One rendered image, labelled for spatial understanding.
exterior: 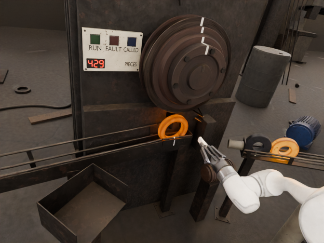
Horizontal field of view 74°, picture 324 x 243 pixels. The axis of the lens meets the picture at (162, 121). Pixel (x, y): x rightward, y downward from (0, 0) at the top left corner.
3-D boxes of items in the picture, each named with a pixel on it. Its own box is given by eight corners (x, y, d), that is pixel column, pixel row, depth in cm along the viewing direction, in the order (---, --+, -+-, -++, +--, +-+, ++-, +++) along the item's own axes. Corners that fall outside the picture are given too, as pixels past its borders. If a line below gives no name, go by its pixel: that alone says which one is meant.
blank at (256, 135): (247, 131, 131) (248, 134, 128) (274, 135, 129) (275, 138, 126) (241, 151, 139) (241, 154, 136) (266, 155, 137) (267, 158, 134)
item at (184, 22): (134, 110, 110) (145, 7, 85) (209, 104, 129) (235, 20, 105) (139, 116, 105) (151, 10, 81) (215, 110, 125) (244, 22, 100)
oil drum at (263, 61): (227, 93, 393) (245, 43, 347) (251, 92, 418) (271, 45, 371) (250, 109, 349) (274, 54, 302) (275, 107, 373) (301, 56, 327)
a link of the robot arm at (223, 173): (234, 184, 105) (227, 174, 109) (242, 172, 99) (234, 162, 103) (219, 188, 101) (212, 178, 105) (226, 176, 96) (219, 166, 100)
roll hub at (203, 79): (162, 101, 101) (173, 40, 87) (210, 99, 113) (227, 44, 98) (167, 107, 97) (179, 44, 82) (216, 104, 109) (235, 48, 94)
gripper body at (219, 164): (214, 177, 104) (204, 163, 111) (227, 174, 108) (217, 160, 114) (219, 167, 100) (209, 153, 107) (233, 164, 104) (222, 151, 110)
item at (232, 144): (226, 144, 140) (228, 137, 137) (241, 146, 139) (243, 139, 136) (227, 150, 135) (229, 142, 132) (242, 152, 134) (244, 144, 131)
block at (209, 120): (189, 143, 147) (197, 114, 134) (198, 142, 150) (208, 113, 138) (197, 154, 139) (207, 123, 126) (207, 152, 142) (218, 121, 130)
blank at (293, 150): (274, 135, 129) (275, 138, 126) (301, 139, 126) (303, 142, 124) (266, 155, 137) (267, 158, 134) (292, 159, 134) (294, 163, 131)
